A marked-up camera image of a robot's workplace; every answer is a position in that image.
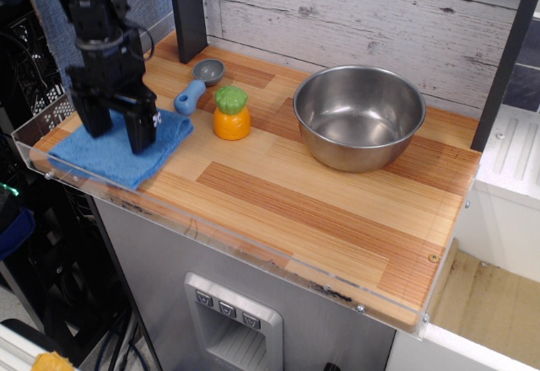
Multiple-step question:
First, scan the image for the blue cloth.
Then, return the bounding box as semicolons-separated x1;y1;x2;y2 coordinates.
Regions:
49;110;194;190

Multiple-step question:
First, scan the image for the dark post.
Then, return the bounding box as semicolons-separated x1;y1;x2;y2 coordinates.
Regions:
171;0;208;63
471;0;538;152

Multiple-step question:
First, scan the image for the black crate rack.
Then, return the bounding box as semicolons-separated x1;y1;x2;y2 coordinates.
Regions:
1;0;127;366

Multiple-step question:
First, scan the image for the dark left post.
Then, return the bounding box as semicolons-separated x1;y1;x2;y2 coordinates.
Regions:
171;0;208;63

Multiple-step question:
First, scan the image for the blue grey toy scoop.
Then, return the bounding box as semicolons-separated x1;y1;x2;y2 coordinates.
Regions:
174;59;225;116

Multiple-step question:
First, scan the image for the steel bowl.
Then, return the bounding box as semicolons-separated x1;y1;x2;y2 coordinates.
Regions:
293;65;427;173

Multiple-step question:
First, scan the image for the silver dispenser panel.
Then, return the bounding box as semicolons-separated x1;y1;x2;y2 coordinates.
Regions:
184;272;284;370

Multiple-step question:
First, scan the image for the clear acrylic guard rail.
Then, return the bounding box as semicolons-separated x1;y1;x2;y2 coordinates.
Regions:
11;10;482;341

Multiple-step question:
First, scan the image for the dark right post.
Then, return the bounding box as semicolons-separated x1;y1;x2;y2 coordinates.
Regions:
471;0;538;152

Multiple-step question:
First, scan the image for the orange toy carrot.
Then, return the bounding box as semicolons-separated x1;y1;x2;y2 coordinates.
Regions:
213;85;251;141

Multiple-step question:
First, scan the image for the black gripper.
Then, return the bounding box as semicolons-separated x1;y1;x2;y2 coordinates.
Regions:
67;29;159;154

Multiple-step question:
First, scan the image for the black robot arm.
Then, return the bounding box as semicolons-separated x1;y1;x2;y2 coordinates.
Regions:
59;0;160;154

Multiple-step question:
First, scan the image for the white toy sink unit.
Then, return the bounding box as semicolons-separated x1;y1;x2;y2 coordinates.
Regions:
387;105;539;370

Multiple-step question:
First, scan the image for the yellow object bottom left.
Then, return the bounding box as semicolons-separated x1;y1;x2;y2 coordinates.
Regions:
31;352;75;371

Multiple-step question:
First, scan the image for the blue fabric panel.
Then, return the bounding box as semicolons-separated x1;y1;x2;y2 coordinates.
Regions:
30;0;175;89

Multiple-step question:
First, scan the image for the grey toy fridge cabinet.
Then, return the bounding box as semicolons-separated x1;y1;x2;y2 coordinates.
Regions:
97;201;395;370

